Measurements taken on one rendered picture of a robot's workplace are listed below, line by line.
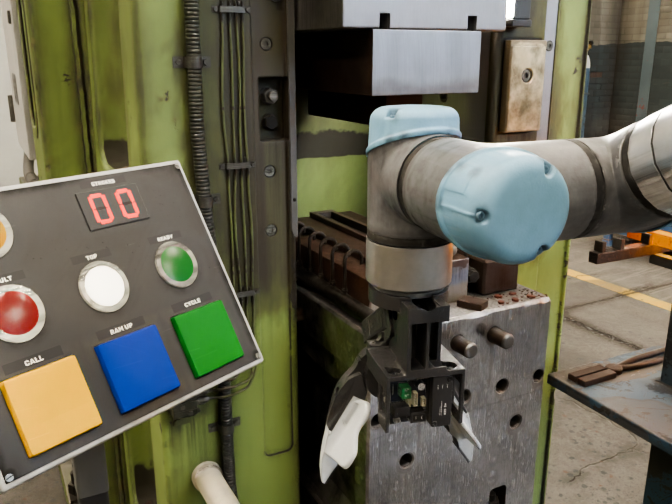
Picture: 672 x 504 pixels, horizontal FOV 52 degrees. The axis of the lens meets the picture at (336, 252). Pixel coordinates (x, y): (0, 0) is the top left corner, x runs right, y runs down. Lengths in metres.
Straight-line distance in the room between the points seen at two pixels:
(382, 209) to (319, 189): 1.01
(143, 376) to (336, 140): 0.93
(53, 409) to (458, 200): 0.44
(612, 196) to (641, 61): 9.92
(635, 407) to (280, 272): 0.66
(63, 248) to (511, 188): 0.49
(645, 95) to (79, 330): 9.88
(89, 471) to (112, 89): 0.77
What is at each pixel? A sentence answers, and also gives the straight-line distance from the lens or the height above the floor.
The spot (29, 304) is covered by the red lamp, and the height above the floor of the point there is 1.09.
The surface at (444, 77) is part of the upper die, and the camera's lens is 1.11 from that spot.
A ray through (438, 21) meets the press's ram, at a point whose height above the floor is 1.38.
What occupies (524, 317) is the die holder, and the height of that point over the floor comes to 0.89.
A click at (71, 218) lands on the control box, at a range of 0.79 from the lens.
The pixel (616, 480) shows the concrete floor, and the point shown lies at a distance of 2.51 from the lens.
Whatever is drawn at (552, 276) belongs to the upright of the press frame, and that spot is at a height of 0.86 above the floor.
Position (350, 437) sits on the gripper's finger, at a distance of 0.64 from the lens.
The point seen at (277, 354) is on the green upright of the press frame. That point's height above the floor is 0.82.
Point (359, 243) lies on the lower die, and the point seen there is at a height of 0.99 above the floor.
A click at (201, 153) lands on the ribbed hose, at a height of 1.19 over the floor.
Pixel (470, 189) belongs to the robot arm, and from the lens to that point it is 0.44.
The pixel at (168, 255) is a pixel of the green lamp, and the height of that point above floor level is 1.10.
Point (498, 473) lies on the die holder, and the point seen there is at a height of 0.58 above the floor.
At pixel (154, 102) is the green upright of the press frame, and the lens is 1.06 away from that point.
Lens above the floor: 1.33
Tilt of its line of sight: 16 degrees down
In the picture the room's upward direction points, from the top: straight up
